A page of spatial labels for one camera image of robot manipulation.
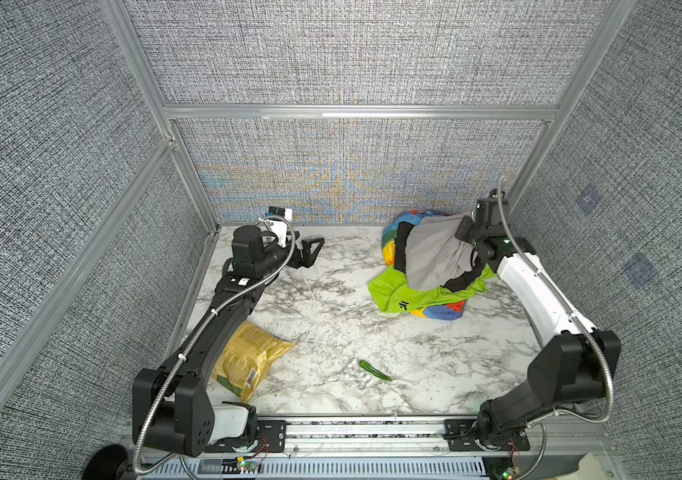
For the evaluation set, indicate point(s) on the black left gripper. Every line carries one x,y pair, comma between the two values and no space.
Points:
293,250

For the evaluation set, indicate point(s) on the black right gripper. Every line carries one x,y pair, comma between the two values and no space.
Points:
466,224

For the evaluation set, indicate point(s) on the grey cloth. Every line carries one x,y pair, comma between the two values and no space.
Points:
434,252

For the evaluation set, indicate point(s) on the neon green cloth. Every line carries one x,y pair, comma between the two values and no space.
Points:
391,293

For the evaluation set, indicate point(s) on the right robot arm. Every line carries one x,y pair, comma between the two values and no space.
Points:
573,374

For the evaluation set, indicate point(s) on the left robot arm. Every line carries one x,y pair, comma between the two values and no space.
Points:
171,410

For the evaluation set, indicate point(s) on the rainbow striped cloth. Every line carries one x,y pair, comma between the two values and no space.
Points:
446,312

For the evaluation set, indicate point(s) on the green chili pepper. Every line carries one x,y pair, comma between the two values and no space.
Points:
366,366

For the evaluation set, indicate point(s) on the yellow snack bag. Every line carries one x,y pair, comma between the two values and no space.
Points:
247,359

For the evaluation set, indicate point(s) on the black round object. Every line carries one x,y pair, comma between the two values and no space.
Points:
111,462

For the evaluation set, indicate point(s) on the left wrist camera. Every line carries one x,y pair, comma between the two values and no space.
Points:
284,213

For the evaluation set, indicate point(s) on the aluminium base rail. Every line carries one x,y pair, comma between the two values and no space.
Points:
408,447

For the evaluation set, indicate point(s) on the aluminium enclosure frame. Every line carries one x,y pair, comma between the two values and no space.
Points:
84,127

